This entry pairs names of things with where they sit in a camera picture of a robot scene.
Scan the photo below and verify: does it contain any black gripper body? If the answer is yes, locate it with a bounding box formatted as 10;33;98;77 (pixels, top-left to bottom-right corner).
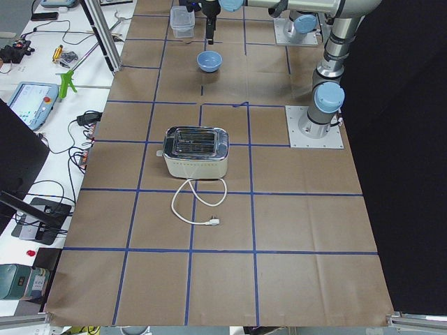
201;0;221;18

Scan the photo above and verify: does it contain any blue bowl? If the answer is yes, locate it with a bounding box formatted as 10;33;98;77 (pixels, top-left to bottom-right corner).
196;50;223;73

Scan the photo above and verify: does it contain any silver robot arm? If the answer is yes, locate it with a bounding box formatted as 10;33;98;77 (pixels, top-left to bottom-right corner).
283;10;317;40
200;1;381;139

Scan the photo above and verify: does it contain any clear plastic food container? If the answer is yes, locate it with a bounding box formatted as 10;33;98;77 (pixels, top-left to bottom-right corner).
170;6;195;38

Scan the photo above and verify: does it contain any metal reacher rod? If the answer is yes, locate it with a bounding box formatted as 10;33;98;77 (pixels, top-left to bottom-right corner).
59;1;126;80

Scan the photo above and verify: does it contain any cream and chrome toaster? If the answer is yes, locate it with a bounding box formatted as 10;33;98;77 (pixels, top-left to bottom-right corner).
156;126;229;179

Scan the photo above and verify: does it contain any black power adapter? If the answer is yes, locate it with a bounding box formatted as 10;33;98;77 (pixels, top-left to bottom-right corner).
76;110;103;126

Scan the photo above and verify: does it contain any green clamp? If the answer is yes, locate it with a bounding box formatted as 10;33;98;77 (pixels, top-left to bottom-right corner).
59;70;78;100

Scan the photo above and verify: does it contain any yellow screwdriver tool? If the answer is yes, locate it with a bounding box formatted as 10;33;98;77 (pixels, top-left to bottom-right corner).
52;45;63;64

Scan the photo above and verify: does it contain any black smartphone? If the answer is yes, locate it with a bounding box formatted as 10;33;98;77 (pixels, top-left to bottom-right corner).
31;12;59;22

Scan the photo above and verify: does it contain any blue teach pendant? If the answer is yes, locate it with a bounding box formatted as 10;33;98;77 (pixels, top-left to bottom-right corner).
8;82;59;131

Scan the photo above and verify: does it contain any black monitor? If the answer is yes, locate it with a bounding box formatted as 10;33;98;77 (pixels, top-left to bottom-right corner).
0;98;50;234

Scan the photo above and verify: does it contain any black monitor base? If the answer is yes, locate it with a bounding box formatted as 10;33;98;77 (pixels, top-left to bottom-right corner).
11;198;72;246

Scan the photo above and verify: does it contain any green box device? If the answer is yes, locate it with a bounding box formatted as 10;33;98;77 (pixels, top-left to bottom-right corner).
1;264;50;300

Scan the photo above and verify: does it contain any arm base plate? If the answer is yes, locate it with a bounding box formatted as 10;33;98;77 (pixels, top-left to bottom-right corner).
274;15;318;47
285;105;344;149

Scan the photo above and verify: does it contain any aluminium frame post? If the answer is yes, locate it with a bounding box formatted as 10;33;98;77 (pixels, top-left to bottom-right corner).
80;0;122;73

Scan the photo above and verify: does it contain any white toaster power cord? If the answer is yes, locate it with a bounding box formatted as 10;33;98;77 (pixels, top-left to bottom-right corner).
170;177;228;227

